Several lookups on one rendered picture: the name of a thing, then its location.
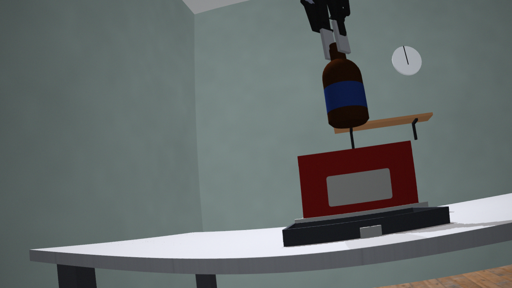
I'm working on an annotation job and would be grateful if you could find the brown glass bottle with blue label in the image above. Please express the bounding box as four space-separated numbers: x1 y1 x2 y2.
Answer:
322 42 369 129

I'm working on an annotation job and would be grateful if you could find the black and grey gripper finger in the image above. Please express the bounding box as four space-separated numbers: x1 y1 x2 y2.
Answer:
326 0 351 54
300 0 334 60

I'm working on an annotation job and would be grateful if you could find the grey square tray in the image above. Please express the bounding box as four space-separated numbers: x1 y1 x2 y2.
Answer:
282 206 450 247

